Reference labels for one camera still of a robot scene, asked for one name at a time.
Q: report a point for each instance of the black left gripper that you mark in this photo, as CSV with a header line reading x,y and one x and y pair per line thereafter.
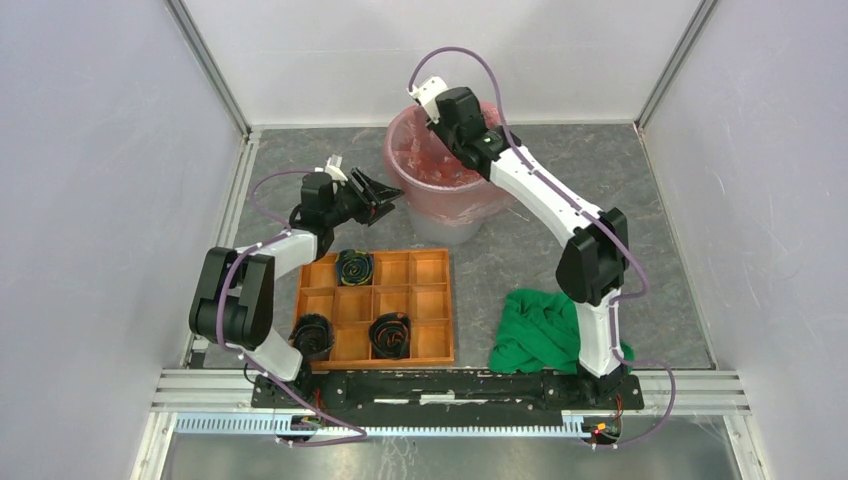
x,y
372,200

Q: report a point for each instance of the red plastic trash bag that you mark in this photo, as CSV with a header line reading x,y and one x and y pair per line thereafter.
x,y
434,181

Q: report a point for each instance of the grey plastic trash bin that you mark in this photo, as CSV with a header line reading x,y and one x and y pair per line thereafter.
x,y
444,225

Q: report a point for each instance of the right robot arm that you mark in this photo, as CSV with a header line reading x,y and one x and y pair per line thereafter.
x,y
593,262

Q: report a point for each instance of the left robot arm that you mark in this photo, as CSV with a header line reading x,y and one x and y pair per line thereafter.
x,y
233,304

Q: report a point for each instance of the dark rolled sock top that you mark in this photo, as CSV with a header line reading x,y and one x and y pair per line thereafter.
x,y
354,268

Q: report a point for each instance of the dark rolled sock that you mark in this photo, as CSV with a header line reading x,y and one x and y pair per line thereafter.
x,y
390,336
313,337
354,268

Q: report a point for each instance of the orange wooden compartment tray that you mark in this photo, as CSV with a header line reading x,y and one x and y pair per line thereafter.
x,y
414,282

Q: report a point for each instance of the dark rolled sock bottom middle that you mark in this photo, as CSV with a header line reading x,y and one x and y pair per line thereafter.
x,y
390,336

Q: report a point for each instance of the dark rolled sock bottom left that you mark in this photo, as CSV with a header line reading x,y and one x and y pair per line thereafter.
x,y
313,337

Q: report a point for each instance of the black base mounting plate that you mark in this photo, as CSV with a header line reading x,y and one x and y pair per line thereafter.
x,y
461,397

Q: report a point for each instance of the green cloth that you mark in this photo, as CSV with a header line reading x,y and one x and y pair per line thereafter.
x,y
537,331

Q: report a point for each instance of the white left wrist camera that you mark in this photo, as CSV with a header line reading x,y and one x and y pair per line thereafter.
x,y
333,167

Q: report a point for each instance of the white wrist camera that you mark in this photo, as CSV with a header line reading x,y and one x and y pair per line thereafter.
x,y
333,167
425,96

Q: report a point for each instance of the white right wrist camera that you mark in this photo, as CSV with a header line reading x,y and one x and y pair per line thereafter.
x,y
425,96

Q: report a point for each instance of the aluminium frame post left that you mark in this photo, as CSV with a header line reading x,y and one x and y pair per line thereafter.
x,y
186,24

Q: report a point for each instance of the aluminium frame post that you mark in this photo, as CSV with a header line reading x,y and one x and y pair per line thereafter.
x,y
186,24
698,21

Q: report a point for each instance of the aluminium frame post right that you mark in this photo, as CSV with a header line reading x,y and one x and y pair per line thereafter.
x,y
698,21

